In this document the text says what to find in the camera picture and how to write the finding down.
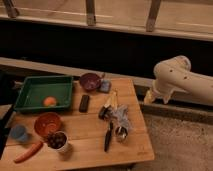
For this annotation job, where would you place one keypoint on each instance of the orange carrot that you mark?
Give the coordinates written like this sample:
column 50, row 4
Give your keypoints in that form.
column 30, row 152

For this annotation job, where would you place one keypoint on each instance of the black-handled knife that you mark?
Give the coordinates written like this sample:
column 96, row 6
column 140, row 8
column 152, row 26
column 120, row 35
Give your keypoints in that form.
column 108, row 136

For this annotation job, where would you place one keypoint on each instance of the orange bowl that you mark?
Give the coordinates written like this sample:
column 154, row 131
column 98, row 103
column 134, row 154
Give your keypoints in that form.
column 46, row 123

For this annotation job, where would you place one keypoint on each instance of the white cup of grapes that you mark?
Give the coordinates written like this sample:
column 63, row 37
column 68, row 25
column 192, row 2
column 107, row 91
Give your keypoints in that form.
column 57, row 141

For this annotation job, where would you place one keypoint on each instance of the metal measuring cup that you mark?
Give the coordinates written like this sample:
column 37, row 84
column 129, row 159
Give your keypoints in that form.
column 121, row 133

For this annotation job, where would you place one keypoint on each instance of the orange fruit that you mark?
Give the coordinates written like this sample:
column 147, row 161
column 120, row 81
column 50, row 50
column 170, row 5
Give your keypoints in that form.
column 49, row 101

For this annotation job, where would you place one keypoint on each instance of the crumpled clear plastic wrap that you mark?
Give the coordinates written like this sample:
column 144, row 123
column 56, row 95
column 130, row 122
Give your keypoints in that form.
column 121, row 115

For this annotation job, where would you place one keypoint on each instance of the purple bowl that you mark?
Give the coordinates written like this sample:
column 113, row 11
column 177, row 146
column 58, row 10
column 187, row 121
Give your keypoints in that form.
column 90, row 81

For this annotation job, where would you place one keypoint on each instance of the yellow-black brush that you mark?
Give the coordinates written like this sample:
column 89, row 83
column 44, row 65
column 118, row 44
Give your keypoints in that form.
column 110, row 104

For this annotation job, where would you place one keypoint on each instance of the wooden table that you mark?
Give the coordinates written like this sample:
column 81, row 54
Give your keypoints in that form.
column 86, row 134

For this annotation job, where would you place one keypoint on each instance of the yellow-white gripper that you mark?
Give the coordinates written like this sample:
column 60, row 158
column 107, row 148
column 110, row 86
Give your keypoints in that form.
column 149, row 97

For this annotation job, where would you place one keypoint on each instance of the blue cup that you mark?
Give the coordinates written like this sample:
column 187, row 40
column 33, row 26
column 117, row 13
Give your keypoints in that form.
column 19, row 133

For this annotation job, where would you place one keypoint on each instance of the green plastic tray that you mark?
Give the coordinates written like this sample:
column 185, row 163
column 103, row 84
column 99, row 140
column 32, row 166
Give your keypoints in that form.
column 36, row 89

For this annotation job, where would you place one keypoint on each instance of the blue sponge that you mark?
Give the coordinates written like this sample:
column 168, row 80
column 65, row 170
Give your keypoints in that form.
column 105, row 86

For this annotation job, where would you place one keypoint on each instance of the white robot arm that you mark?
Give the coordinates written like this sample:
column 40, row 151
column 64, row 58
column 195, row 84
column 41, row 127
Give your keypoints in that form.
column 176, row 73

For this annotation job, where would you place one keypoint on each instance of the black rectangular block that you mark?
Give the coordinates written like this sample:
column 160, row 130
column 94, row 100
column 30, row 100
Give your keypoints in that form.
column 84, row 103

